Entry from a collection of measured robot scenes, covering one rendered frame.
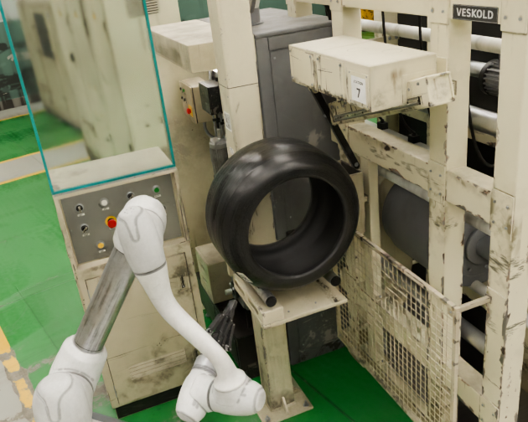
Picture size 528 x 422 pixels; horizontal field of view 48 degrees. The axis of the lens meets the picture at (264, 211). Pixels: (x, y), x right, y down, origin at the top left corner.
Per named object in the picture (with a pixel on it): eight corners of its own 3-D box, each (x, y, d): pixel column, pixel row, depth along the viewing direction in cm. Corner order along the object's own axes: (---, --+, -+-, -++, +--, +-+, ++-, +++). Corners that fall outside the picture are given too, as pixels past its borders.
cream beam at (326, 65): (290, 82, 237) (287, 44, 231) (345, 71, 244) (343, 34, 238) (370, 114, 185) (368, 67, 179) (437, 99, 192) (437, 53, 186)
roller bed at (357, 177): (317, 224, 284) (313, 166, 271) (344, 217, 288) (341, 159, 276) (337, 240, 267) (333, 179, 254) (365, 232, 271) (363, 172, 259)
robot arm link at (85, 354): (35, 404, 193) (50, 365, 213) (84, 419, 197) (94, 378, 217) (124, 200, 173) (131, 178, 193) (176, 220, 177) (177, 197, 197)
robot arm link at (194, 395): (198, 382, 200) (230, 386, 194) (180, 426, 190) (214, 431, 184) (183, 365, 193) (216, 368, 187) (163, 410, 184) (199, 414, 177)
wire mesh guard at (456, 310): (337, 337, 300) (328, 213, 271) (340, 335, 301) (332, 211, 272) (451, 463, 223) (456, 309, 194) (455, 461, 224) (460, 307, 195)
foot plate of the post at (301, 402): (245, 393, 313) (245, 388, 312) (292, 377, 321) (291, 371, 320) (264, 427, 290) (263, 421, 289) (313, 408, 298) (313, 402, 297)
